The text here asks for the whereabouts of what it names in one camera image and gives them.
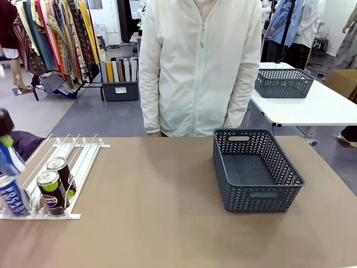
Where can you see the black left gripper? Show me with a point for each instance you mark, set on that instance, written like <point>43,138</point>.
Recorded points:
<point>5,123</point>

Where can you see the white can dispenser rack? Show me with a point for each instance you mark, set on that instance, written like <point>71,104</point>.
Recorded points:
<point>61,216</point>

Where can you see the person's right forearm white sleeve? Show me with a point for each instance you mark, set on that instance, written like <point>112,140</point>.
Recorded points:
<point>149,106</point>

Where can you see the person's left forearm white sleeve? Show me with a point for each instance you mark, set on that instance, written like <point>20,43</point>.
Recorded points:
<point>242,97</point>

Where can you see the person's right hand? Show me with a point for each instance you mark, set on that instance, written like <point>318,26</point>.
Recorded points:
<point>161,134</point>

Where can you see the dark purple cloth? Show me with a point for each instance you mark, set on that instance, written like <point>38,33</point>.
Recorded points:
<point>28,143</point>

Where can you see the black Pepsi can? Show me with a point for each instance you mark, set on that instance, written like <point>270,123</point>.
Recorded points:
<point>51,192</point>
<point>65,173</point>

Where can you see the bare mannequin legs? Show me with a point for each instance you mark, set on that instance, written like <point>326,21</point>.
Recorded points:
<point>18,72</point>

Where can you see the grey cloth pile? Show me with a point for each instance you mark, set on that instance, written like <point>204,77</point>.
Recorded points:
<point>53,83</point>

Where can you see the brown patterned hanging garment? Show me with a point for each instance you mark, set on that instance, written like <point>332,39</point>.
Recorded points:
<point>30,61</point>

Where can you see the teal hanging garment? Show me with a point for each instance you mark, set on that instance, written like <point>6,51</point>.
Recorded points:
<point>42,47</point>

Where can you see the multicolour patterned hanging garment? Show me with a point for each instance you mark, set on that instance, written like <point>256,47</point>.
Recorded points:
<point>68,56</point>

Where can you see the dark red hanging garment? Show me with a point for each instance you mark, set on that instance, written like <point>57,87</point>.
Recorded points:
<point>7,22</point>

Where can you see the grey fabric roll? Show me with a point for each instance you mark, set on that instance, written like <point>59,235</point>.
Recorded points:
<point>103,72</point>

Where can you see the yellow fabric roll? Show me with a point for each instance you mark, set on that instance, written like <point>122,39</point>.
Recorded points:
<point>109,72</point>

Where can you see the grey storage bin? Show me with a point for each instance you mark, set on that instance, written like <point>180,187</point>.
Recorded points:
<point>120,90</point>

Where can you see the dark patterned hanging garment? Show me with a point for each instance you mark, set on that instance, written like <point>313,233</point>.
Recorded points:
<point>83,42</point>

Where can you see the white fabric roll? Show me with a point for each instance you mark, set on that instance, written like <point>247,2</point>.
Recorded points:
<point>133,71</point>
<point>127,71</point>
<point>115,72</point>

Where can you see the brown fabric roll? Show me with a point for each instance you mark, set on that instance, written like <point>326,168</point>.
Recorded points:
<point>120,71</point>

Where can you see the yellow hanging garment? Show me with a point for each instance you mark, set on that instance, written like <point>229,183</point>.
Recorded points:
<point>90,33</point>

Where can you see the white air purifier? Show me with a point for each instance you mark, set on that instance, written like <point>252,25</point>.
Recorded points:
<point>100,33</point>

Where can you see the person in white jacket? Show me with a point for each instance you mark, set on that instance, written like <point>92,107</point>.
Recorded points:
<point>195,69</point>

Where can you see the dark blue plastic basket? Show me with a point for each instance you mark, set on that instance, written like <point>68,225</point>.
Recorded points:
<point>245,173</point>

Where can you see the grey plastic basket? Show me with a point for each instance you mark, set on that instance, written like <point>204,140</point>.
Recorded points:
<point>284,83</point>

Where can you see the black stand pole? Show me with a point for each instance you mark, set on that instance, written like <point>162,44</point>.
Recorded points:
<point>285,33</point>

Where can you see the mannequin in blue shirt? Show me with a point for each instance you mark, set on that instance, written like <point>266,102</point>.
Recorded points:
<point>281,22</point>

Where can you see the white table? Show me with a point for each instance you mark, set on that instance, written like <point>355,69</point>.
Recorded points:
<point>306,109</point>

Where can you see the mannequin in white shirt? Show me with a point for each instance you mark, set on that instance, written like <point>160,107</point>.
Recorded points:
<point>309,22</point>

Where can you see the black stool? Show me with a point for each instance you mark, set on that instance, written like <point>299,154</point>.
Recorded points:
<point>320,42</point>

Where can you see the bystander's shoe and leg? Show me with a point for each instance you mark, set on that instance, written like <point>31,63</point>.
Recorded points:
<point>348,136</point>

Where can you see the brown cardboard box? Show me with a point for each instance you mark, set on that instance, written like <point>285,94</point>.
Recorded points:
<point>344,82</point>

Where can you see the mannequin in grey dress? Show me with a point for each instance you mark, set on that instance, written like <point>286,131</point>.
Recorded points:
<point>348,42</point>

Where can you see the black clothes rack frame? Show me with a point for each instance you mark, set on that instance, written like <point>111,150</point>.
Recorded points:
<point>92,86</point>

